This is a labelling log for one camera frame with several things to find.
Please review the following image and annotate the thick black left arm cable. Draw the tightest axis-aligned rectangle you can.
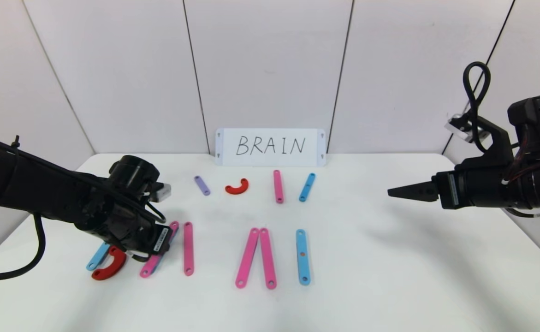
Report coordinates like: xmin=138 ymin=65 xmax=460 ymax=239
xmin=0 ymin=213 xmax=47 ymax=283

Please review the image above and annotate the black right camera bracket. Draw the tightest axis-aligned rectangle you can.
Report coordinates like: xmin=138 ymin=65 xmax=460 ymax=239
xmin=454 ymin=115 xmax=515 ymax=171

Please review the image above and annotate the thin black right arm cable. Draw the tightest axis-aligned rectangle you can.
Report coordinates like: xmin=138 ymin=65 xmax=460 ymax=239
xmin=504 ymin=207 xmax=540 ymax=219

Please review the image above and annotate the pink bar with holes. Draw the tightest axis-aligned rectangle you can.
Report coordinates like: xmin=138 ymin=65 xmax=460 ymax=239
xmin=259 ymin=227 xmax=278 ymax=290
xmin=139 ymin=221 xmax=180 ymax=279
xmin=183 ymin=222 xmax=195 ymax=277
xmin=235 ymin=227 xmax=260 ymax=289
xmin=273 ymin=170 xmax=284 ymax=204

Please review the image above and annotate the black right arm cable loop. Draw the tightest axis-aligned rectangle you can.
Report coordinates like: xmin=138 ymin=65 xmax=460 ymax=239
xmin=463 ymin=61 xmax=492 ymax=153

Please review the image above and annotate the small red half ring piece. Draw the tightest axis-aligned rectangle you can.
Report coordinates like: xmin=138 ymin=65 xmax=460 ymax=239
xmin=225 ymin=178 xmax=249 ymax=195

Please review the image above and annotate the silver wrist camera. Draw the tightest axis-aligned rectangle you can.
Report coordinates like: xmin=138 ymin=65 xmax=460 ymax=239
xmin=445 ymin=113 xmax=480 ymax=143
xmin=150 ymin=183 xmax=172 ymax=202

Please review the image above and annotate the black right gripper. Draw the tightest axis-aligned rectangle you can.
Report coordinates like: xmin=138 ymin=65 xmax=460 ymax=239
xmin=387 ymin=170 xmax=509 ymax=210

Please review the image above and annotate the long blue flat bar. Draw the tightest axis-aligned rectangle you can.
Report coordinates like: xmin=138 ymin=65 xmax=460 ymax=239
xmin=86 ymin=242 xmax=111 ymax=271

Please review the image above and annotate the white BRAIN sign card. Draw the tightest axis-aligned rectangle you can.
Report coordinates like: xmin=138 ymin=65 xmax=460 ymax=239
xmin=215 ymin=129 xmax=326 ymax=166

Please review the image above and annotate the short blue flat bar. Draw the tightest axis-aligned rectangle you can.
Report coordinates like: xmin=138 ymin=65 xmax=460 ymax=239
xmin=298 ymin=173 xmax=316 ymax=202

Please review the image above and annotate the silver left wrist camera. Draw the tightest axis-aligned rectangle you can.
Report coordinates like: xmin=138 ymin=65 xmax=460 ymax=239
xmin=150 ymin=183 xmax=172 ymax=202

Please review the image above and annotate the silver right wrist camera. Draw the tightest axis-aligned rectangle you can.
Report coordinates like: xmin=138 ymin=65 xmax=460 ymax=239
xmin=445 ymin=113 xmax=480 ymax=143

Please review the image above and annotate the blue bar with orange underside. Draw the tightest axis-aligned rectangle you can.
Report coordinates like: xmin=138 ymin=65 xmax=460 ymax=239
xmin=296 ymin=229 xmax=310 ymax=285

